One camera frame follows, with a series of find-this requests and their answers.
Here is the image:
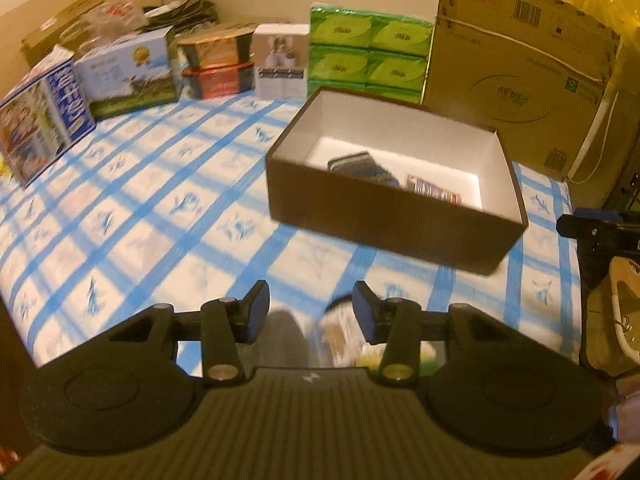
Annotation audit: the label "blue checkered tablecloth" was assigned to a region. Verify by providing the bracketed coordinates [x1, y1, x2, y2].
[0, 87, 583, 367]

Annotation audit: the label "white green pasture box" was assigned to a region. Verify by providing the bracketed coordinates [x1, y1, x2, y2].
[75, 25, 182, 121]

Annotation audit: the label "beige shoe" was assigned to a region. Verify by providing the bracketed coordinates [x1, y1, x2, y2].
[581, 255, 640, 377]

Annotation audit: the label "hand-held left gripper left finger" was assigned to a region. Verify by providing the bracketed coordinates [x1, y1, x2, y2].
[107, 280, 271, 387]

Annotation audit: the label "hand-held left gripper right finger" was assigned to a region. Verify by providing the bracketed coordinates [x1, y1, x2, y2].
[352, 281, 521, 386]

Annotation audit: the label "yellow plastic bag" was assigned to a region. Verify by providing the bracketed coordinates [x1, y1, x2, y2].
[565, 0, 640, 56]

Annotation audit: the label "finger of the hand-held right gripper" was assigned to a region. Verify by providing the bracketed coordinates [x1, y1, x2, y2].
[556, 208, 640, 256]

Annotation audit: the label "white cord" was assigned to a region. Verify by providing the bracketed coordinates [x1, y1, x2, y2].
[566, 94, 623, 186]

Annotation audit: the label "brown food tin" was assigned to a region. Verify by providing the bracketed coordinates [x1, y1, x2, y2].
[176, 23, 257, 68]

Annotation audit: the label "dark folded bags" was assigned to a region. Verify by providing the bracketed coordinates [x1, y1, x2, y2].
[144, 0, 219, 37]

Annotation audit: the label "clear plastic bag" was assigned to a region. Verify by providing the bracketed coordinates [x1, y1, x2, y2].
[80, 1, 149, 51]

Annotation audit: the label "red striped cloth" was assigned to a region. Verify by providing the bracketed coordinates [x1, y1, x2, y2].
[403, 173, 463, 206]

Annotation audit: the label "brown cardboard box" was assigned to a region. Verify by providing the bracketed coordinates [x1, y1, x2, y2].
[265, 86, 529, 277]
[20, 0, 108, 68]

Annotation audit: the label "green tissue multipack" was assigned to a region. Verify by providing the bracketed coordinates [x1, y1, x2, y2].
[306, 4, 435, 106]

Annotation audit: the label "large flat cardboard box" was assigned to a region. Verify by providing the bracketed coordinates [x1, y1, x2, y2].
[421, 0, 622, 182]

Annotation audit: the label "dark folded cloth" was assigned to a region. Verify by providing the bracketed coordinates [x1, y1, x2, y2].
[327, 151, 402, 189]

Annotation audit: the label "white box with dog picture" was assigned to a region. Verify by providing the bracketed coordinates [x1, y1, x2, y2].
[252, 23, 310, 101]

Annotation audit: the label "blue milk carton box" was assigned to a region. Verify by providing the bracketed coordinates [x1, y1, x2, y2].
[0, 45, 97, 189]

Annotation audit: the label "red white packet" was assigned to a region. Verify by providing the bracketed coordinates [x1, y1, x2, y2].
[575, 442, 640, 480]

